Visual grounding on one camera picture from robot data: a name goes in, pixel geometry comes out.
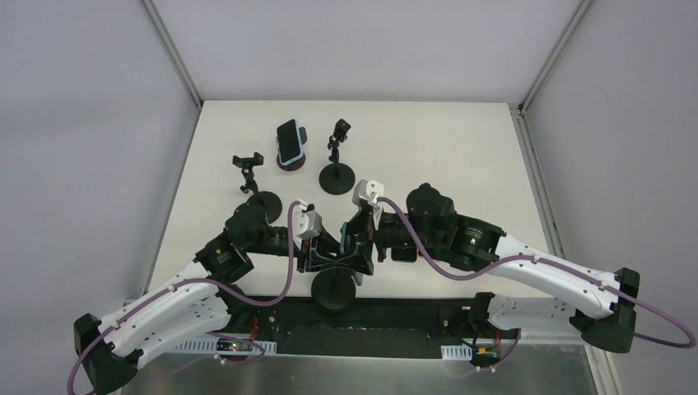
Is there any teal phone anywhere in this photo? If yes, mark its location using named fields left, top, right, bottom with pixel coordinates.
left=339, top=222, right=356, bottom=257

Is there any black phone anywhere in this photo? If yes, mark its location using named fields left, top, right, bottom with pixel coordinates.
left=390, top=247, right=419, bottom=263

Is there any black round-base phone stand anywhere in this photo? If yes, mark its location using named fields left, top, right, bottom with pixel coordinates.
left=319, top=118, right=356, bottom=196

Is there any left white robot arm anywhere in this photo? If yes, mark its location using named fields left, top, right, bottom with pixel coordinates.
left=67, top=201, right=323, bottom=394

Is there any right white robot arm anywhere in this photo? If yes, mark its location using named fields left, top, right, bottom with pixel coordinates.
left=351, top=179, right=640, bottom=354

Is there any brown-base phone holder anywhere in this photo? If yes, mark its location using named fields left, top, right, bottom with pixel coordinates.
left=276, top=119, right=307, bottom=171

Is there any blue-cased phone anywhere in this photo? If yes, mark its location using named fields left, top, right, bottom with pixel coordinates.
left=276, top=119, right=305, bottom=166

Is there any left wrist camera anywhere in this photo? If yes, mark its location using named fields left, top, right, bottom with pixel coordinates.
left=291, top=200, right=323, bottom=244

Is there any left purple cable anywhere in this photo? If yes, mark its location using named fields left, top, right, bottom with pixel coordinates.
left=67, top=200, right=304, bottom=395

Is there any purple cable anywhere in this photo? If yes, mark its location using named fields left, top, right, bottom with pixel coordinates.
left=67, top=200, right=304, bottom=395
left=376, top=197, right=697, bottom=350

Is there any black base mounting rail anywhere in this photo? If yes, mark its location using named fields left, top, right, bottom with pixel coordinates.
left=223, top=297, right=516, bottom=359

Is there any right white cable duct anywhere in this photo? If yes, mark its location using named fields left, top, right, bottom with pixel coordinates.
left=440, top=344, right=473, bottom=361

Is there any white cable duct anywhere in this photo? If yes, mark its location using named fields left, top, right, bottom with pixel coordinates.
left=170, top=336, right=277, bottom=356
left=440, top=344, right=473, bottom=361

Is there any left white cable duct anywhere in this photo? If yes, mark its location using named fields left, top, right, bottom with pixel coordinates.
left=170, top=336, right=277, bottom=356

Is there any left aluminium frame post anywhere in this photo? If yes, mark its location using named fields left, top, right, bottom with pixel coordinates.
left=138, top=0, right=204, bottom=112

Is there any aluminium frame post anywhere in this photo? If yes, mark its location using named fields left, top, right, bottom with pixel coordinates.
left=138, top=0, right=204, bottom=112
left=518, top=0, right=595, bottom=116

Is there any right aluminium frame post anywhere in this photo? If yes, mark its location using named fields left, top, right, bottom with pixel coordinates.
left=518, top=0, right=595, bottom=116

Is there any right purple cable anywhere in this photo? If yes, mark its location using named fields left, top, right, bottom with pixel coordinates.
left=376, top=197, right=697, bottom=350

